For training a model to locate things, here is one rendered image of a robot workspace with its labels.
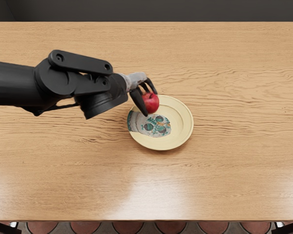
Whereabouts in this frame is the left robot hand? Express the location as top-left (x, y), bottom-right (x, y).
top-left (121, 71), bottom-right (158, 117)

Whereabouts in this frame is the red apple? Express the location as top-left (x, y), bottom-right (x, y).
top-left (141, 91), bottom-right (160, 115)

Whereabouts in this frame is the cream patterned plate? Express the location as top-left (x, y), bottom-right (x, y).
top-left (127, 95), bottom-right (194, 151)

